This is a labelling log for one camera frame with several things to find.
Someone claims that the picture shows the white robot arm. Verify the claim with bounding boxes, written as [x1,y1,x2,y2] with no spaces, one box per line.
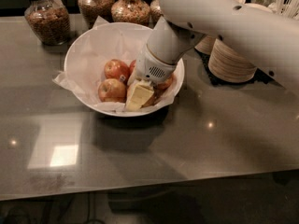
[129,0,299,94]

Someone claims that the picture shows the white paper liner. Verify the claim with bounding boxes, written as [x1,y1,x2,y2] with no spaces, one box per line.
[51,15,180,114]

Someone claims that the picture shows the glass cereal jar far left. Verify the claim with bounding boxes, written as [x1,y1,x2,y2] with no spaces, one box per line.
[24,0,70,46]

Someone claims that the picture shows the dark red apple back middle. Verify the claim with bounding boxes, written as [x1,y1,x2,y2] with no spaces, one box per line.
[129,60,136,75]

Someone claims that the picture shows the white stir sticks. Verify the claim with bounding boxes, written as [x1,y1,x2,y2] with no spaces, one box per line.
[276,0,299,20]

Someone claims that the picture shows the glass cereal jar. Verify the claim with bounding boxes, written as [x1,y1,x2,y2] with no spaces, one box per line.
[111,0,150,26]
[149,0,163,23]
[24,0,70,46]
[78,0,115,28]

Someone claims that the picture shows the red apple back right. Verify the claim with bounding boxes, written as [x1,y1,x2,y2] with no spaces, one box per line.
[156,76,173,90]

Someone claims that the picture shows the paper bowl stack front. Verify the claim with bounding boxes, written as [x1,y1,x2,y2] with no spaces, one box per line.
[208,39,257,83]

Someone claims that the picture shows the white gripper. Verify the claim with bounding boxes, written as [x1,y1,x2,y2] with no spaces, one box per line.
[125,45,177,111]

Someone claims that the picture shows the paper bowl stack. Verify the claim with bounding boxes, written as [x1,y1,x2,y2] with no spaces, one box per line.
[195,0,246,55]
[208,39,257,83]

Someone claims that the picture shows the paper bowl stack rear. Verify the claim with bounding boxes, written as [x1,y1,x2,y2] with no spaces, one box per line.
[195,0,246,55]

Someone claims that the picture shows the yellow red apple front left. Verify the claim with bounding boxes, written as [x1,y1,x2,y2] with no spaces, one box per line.
[98,78,127,103]

